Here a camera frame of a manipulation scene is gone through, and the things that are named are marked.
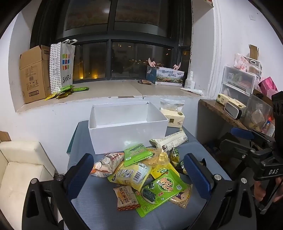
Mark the pile of green sachets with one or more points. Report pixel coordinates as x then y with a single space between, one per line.
66 91

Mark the flat cardboard piece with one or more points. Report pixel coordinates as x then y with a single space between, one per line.
4 136

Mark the brown cardboard box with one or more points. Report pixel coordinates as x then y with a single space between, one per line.
35 73

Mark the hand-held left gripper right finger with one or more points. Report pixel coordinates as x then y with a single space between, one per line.
195 174

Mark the white tube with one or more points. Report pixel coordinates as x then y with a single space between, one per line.
192 91

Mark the pink antler ornament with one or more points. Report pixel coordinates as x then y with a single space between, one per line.
177 66
152 62

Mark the white sofa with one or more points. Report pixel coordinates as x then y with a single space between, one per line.
20 168

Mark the pink floral packet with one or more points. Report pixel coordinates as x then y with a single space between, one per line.
241 62

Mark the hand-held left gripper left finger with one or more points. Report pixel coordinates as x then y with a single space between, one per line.
77 177

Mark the long white cookie pack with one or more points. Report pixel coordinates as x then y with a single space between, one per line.
171 139

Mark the white black small device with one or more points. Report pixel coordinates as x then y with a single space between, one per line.
233 109

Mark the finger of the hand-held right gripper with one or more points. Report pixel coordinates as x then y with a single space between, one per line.
234 147
242 133

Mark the pink box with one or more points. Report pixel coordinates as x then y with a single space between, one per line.
268 85

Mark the clear plastic drawer organizer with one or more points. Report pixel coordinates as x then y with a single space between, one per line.
238 81

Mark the wall socket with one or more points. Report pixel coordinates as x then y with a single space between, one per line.
252 17

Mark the blue grey tablecloth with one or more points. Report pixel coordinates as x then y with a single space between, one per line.
97 199

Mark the cream power strip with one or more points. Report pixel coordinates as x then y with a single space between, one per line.
223 98

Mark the white cardboard box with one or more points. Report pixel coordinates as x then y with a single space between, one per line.
126 137

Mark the green yellow snack packet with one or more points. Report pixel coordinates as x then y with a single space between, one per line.
174 157

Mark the snack packets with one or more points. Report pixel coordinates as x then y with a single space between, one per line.
130 174

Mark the small brown rice cake packet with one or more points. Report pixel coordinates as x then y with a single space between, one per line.
126 198

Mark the person's right hand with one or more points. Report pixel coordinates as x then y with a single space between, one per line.
258 190

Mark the dark window frame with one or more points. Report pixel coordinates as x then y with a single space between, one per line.
110 41

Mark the white shopping bag coloured squares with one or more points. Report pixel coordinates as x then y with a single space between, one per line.
63 66

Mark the small green snack packet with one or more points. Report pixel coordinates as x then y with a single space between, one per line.
136 154

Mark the clear plastic storage box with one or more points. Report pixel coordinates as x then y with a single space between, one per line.
257 115

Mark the small open cardboard box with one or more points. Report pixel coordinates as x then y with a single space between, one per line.
253 52

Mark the large green seaweed packet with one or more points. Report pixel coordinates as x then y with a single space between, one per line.
164 190

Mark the clear jelly cup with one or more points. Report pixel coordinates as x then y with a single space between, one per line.
163 158

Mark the white orange snack bag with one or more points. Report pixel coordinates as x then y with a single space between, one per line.
108 165

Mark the yellow tissue pack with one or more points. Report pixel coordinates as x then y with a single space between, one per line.
174 118

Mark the white bottle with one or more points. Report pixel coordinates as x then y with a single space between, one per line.
190 81

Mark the printed tissue box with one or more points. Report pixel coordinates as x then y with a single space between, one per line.
165 76

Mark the brown side desk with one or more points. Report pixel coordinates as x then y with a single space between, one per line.
214 110

